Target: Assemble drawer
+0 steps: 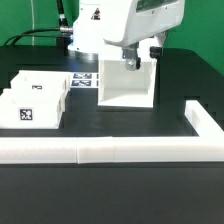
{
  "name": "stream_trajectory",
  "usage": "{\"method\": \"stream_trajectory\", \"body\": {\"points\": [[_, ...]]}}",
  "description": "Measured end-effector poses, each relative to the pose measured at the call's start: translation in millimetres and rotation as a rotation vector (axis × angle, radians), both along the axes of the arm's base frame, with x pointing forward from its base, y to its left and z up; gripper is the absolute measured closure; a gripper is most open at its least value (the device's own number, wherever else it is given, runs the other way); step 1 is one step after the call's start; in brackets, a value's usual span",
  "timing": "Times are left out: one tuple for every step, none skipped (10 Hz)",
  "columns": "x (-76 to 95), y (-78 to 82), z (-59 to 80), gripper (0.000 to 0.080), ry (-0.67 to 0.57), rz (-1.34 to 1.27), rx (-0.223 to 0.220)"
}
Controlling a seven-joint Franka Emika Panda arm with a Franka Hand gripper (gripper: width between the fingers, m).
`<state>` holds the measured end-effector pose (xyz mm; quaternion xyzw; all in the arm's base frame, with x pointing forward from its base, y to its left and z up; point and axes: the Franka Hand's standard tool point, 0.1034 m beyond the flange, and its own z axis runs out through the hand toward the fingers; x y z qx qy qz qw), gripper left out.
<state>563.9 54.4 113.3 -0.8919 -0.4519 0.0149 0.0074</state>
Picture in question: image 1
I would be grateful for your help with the white front drawer with knob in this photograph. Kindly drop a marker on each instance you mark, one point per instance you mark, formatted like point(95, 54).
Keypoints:
point(31, 110)

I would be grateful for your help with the white drawer cabinet box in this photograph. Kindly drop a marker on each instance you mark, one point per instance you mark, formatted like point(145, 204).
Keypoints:
point(121, 87)

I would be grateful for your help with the white rear drawer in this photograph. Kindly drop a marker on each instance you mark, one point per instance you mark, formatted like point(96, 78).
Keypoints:
point(42, 81)

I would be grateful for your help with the white L-shaped fence wall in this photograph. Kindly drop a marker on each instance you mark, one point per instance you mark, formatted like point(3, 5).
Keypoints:
point(206, 146)

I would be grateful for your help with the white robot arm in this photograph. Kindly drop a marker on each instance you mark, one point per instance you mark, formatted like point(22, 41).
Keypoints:
point(87, 31)

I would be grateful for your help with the black cable connector box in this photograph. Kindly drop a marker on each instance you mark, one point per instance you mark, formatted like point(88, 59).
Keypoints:
point(62, 42)

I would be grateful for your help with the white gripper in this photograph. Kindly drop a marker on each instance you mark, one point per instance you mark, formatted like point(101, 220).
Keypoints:
point(125, 22)

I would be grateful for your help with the white marker tag plate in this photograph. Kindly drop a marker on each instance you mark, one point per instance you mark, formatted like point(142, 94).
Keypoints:
point(84, 80)

